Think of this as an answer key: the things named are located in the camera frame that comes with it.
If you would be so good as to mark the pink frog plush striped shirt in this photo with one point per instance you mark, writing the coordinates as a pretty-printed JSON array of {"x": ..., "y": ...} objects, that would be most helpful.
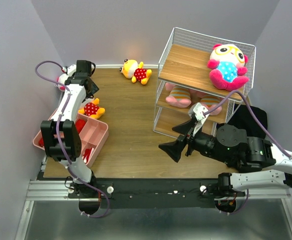
[{"x": 208, "y": 100}]

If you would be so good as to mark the yellow frog plush front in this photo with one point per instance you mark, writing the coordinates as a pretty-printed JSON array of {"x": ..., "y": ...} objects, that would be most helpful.
[{"x": 92, "y": 109}]

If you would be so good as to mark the yellow frog plush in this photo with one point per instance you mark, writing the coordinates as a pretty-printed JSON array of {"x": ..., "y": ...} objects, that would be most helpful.
[
  {"x": 135, "y": 71},
  {"x": 92, "y": 109}
]

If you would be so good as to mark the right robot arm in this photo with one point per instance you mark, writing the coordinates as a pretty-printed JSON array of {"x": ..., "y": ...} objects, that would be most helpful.
[{"x": 259, "y": 163}]

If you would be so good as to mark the black mounting rail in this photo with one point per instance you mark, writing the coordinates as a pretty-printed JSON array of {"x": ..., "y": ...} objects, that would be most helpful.
[{"x": 155, "y": 193}]

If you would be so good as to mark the yellow frog plush back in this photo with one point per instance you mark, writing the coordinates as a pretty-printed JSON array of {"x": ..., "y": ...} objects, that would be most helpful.
[{"x": 135, "y": 71}]

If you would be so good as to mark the pink divided tray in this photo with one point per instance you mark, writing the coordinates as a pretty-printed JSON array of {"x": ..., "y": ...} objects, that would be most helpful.
[{"x": 93, "y": 137}]

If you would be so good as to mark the white panda plush blue dress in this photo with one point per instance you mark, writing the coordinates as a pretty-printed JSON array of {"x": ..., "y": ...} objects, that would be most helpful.
[{"x": 67, "y": 71}]

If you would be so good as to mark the pink plush face down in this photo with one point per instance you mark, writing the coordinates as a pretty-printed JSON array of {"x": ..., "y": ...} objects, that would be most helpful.
[{"x": 179, "y": 96}]

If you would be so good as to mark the red block in tray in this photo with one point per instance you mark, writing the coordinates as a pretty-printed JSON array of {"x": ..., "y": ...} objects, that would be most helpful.
[{"x": 41, "y": 142}]

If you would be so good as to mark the white panda plush with glasses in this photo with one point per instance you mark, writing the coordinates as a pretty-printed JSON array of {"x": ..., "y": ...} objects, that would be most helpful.
[{"x": 227, "y": 64}]

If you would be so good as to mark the red block under camera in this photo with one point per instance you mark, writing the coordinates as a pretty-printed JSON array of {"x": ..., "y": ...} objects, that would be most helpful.
[{"x": 79, "y": 124}]

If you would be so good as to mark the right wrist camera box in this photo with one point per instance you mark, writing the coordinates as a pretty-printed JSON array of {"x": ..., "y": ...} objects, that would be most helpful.
[{"x": 196, "y": 112}]

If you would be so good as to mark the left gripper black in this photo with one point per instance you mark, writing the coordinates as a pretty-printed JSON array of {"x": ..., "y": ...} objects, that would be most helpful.
[{"x": 94, "y": 89}]

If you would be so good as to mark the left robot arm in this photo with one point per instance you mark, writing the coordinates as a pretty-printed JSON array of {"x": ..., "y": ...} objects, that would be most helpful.
[{"x": 60, "y": 136}]

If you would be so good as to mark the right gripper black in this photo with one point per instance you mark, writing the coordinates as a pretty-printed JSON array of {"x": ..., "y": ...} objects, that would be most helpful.
[{"x": 189, "y": 141}]

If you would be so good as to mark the white wire wooden shelf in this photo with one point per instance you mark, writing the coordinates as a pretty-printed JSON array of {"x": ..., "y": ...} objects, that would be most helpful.
[{"x": 184, "y": 63}]

